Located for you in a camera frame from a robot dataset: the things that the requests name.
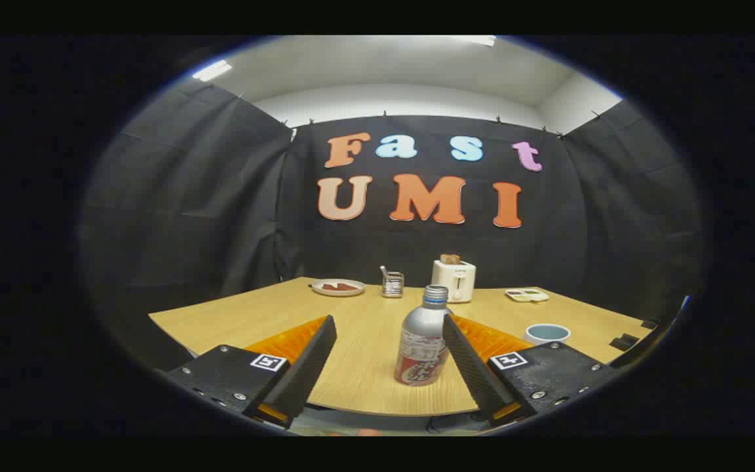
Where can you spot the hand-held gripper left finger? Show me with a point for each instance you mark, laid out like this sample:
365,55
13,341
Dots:
305,367

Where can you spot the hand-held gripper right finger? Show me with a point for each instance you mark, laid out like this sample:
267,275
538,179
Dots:
472,367

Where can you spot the silver juice bottle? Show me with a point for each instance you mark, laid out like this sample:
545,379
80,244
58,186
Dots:
422,334

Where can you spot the white cup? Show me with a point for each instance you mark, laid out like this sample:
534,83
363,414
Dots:
546,334

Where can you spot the wooden table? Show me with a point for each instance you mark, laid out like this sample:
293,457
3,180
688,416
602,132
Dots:
371,328

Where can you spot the white plate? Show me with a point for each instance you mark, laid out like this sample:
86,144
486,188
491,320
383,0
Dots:
317,287

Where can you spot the white toaster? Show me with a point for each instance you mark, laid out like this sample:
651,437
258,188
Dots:
454,282

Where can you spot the red food pieces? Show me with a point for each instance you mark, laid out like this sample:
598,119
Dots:
340,286

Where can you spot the small divided white tray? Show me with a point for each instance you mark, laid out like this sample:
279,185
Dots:
527,295

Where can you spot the toast slice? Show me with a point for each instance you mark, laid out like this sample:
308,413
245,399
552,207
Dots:
450,259

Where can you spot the metal utensil holder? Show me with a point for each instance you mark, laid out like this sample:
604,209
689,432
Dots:
392,285

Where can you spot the black backdrop cloth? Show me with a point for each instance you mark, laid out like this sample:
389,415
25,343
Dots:
417,242

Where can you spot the black table clamp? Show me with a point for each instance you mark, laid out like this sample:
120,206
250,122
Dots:
649,324
624,341

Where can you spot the ceiling light panel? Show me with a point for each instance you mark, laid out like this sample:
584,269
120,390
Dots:
212,70

